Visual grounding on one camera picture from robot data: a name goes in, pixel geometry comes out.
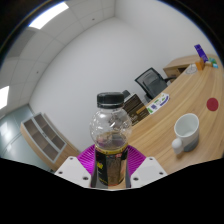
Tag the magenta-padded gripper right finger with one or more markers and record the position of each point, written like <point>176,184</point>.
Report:
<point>148,171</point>

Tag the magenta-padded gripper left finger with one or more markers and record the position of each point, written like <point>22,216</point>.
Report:
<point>73,170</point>

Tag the clear bottle with black cap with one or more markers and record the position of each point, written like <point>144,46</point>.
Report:
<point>110,133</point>

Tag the wooden cabinet with glass doors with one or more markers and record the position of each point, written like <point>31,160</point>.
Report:
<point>46,140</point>

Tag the white and grey mug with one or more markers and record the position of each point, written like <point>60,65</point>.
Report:
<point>187,131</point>

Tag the white and green leaflet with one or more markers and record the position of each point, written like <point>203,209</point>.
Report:
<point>158,102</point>

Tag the wide dark brown box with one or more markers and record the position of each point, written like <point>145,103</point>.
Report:
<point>133,103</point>

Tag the grey mesh office chair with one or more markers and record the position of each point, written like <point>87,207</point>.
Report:
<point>153,83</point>

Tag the flat round red coaster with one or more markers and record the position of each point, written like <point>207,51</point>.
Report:
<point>212,104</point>

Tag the wooden side desk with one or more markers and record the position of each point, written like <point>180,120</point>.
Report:
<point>180,65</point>

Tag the round grey patterned mat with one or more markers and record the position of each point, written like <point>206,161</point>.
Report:
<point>191,69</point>

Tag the orange box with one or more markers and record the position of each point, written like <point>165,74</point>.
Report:
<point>199,64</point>

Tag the small blue box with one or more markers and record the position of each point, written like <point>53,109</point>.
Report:
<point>215,65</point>

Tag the purple standing sign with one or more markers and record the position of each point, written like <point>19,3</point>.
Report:
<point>201,52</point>

